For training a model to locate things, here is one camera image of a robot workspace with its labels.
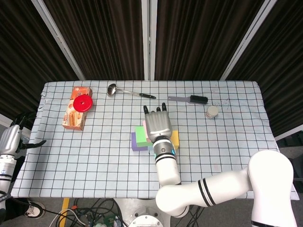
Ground white black sneaker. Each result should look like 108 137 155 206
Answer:
23 201 46 219

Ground white black grid tablecloth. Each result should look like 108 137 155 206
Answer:
10 80 299 201

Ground pink foam cube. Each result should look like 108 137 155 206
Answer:
142 120 153 142

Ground dark pleated curtain panel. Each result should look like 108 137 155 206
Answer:
226 0 303 138
0 0 80 128
155 0 265 81
44 0 145 80

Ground grey brush black bristles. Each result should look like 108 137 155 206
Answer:
167 95 209 105

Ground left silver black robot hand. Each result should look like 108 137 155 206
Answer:
0 112 47 157

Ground white partition base rail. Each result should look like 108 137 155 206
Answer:
275 124 303 142
0 113 31 138

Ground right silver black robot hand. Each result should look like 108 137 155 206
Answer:
143 102 173 144

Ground white upright frame post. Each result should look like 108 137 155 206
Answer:
141 0 158 80

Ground red round plastic lid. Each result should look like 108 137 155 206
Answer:
73 95 94 112

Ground small white jar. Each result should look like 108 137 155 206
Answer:
205 105 220 120

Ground power strip with plugs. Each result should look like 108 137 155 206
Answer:
89 215 124 227

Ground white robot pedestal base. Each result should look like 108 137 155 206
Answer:
113 198 178 227

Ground steel ladle black handle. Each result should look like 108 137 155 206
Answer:
107 83 157 100

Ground green foam cube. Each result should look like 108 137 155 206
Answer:
134 125 152 148

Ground orange snack box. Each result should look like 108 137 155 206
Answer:
62 86 93 131

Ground white slanted frame post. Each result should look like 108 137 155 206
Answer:
220 0 277 81
32 0 86 80

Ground purple foam cube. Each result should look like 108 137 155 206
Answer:
131 132 147 151

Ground yellow foam cube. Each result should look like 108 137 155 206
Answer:
170 130 179 150

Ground black floor cable bundle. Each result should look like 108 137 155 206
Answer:
51 198 126 227

